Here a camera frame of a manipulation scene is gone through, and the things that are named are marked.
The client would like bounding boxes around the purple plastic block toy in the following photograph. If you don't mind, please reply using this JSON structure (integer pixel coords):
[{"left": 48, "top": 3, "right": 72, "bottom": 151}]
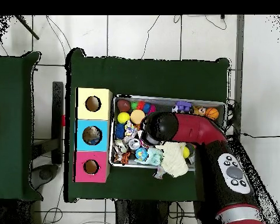
[{"left": 174, "top": 101, "right": 193, "bottom": 113}]

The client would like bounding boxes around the cream knitted cloth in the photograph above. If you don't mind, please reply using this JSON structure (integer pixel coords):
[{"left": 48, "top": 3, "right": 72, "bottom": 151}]
[{"left": 155, "top": 142, "right": 189, "bottom": 178}]

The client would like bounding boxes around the light blue knitted cloth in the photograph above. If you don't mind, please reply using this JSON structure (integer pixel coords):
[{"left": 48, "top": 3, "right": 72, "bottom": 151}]
[{"left": 145, "top": 147, "right": 164, "bottom": 167}]

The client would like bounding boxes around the black panel stand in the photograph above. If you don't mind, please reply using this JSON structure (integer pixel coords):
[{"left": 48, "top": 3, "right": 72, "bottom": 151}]
[{"left": 51, "top": 80, "right": 65, "bottom": 165}]

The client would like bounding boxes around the brown toy football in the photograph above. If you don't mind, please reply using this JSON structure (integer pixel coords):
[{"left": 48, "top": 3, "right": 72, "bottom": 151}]
[{"left": 116, "top": 99, "right": 132, "bottom": 113}]

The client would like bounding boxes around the black tripod leg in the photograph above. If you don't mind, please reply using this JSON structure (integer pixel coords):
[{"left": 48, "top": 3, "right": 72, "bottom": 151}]
[{"left": 13, "top": 15, "right": 40, "bottom": 40}]

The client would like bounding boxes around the orange toy basketball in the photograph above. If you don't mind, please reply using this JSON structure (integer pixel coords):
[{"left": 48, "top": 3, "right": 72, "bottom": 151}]
[{"left": 205, "top": 107, "right": 219, "bottom": 121}]

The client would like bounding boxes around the yellow ball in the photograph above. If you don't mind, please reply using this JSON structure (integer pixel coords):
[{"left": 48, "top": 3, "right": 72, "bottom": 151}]
[{"left": 117, "top": 111, "right": 131, "bottom": 124}]

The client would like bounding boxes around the small blue spiky ball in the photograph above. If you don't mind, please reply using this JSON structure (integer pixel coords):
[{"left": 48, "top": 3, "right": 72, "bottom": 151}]
[{"left": 114, "top": 123, "right": 126, "bottom": 140}]

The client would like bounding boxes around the shallow clear mesh bin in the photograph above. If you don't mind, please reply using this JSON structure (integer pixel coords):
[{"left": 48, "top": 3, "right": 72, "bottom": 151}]
[{"left": 108, "top": 94, "right": 227, "bottom": 173}]

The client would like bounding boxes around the black cable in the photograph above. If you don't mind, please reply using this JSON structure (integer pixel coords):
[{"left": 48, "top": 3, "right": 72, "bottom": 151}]
[{"left": 240, "top": 132, "right": 280, "bottom": 139}]

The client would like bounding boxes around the blue globe print ball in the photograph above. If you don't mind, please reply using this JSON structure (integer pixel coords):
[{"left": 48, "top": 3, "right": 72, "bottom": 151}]
[{"left": 135, "top": 147, "right": 149, "bottom": 162}]

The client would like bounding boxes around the dark green side table cloth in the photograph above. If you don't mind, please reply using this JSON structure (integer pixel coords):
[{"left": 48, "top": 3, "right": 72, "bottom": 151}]
[{"left": 0, "top": 51, "right": 43, "bottom": 202}]

